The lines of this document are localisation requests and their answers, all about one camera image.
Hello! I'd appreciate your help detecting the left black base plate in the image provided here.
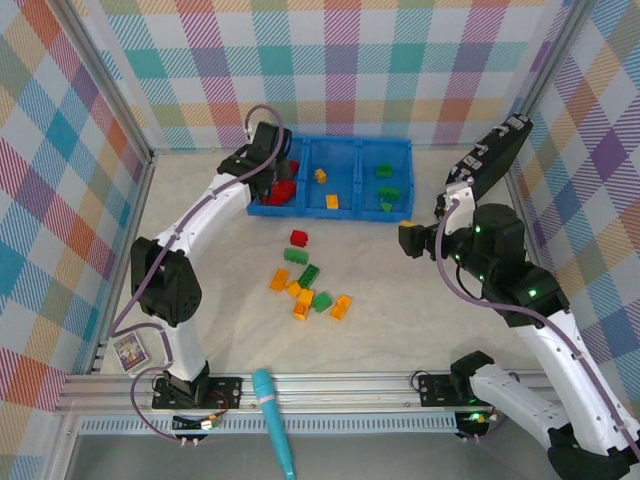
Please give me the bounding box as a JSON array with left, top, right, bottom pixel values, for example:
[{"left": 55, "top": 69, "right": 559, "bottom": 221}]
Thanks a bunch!
[{"left": 152, "top": 375, "right": 244, "bottom": 411}]

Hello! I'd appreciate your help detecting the right black controller board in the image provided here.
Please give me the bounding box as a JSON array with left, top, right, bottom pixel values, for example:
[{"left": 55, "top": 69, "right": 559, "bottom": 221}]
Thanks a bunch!
[{"left": 455, "top": 410, "right": 494, "bottom": 436}]

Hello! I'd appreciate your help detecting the left black controller board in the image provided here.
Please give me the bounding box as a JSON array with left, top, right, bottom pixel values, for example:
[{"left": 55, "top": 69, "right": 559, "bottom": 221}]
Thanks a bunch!
[{"left": 172, "top": 412, "right": 224, "bottom": 434}]

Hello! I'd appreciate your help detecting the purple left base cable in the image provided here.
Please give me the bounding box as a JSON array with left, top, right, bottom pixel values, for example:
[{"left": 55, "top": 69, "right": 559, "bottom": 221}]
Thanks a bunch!
[{"left": 130, "top": 373, "right": 184, "bottom": 442}]

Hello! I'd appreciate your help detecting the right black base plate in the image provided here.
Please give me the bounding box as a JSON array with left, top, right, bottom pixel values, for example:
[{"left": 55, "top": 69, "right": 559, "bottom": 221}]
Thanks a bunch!
[{"left": 417, "top": 373, "right": 481, "bottom": 407}]

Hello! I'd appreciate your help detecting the left aluminium corner post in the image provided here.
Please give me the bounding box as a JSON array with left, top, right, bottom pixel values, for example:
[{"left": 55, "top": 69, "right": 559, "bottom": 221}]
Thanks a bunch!
[{"left": 52, "top": 0, "right": 155, "bottom": 160}]

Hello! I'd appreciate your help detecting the aluminium corner post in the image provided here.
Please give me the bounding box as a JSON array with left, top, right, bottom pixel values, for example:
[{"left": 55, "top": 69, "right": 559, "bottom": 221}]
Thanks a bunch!
[
  {"left": 517, "top": 0, "right": 596, "bottom": 121},
  {"left": 52, "top": 0, "right": 155, "bottom": 160}
]

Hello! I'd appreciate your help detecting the left aluminium side rail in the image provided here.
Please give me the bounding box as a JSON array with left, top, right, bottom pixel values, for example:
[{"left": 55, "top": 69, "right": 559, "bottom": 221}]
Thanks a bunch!
[{"left": 89, "top": 152, "right": 157, "bottom": 376}]

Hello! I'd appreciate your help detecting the long aluminium base rail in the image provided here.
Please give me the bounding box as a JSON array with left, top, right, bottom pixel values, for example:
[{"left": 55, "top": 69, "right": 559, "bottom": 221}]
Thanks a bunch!
[{"left": 54, "top": 369, "right": 601, "bottom": 416}]

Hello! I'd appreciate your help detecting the black controller board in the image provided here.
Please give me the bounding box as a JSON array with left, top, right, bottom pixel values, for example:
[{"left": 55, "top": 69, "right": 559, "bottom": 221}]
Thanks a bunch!
[
  {"left": 172, "top": 412, "right": 224, "bottom": 434},
  {"left": 455, "top": 410, "right": 494, "bottom": 436}
]

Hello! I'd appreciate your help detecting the teal marker pen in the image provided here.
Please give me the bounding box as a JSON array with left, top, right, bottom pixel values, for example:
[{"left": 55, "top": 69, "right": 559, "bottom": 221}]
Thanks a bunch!
[{"left": 251, "top": 368, "right": 297, "bottom": 480}]

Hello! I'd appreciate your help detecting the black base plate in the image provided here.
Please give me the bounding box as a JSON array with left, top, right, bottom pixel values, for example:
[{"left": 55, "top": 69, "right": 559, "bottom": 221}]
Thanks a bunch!
[
  {"left": 152, "top": 375, "right": 244, "bottom": 411},
  {"left": 417, "top": 373, "right": 481, "bottom": 407}
]

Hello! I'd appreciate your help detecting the slotted grey cable duct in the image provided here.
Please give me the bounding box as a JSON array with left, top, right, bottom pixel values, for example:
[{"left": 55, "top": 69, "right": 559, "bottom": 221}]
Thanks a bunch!
[{"left": 79, "top": 417, "right": 459, "bottom": 436}]

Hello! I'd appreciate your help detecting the black hard case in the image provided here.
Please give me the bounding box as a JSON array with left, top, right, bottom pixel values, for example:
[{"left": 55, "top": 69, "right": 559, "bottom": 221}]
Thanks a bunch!
[{"left": 444, "top": 113, "right": 534, "bottom": 207}]

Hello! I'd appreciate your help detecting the right aluminium side rail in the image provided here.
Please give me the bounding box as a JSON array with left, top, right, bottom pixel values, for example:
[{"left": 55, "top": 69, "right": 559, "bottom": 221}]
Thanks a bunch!
[{"left": 504, "top": 169, "right": 531, "bottom": 221}]

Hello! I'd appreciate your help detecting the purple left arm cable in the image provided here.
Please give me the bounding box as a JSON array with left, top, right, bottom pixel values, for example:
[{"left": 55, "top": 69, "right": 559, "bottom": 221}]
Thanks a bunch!
[{"left": 109, "top": 104, "right": 286, "bottom": 364}]

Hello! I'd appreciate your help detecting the blue three-compartment plastic bin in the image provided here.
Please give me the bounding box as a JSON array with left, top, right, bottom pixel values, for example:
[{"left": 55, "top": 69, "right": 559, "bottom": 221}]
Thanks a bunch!
[{"left": 246, "top": 134, "right": 416, "bottom": 222}]

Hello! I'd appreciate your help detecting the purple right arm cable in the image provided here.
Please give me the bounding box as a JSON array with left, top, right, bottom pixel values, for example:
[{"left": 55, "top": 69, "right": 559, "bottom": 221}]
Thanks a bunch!
[{"left": 433, "top": 199, "right": 640, "bottom": 461}]

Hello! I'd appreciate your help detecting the aluminium side rail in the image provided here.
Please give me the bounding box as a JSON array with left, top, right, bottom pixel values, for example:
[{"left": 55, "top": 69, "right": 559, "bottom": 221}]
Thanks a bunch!
[
  {"left": 89, "top": 152, "right": 157, "bottom": 376},
  {"left": 504, "top": 169, "right": 531, "bottom": 221}
]

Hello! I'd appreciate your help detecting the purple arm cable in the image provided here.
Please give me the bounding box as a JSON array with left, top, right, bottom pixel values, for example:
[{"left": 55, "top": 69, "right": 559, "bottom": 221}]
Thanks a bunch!
[
  {"left": 109, "top": 104, "right": 286, "bottom": 364},
  {"left": 433, "top": 199, "right": 640, "bottom": 461}
]

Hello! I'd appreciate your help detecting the right aluminium corner post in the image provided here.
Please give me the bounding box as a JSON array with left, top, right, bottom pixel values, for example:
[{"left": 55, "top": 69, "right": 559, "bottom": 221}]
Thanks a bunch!
[{"left": 517, "top": 0, "right": 596, "bottom": 121}]

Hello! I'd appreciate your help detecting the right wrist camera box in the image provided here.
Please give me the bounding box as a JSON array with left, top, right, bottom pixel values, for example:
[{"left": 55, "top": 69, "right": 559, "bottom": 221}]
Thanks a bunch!
[{"left": 435, "top": 180, "right": 475, "bottom": 235}]

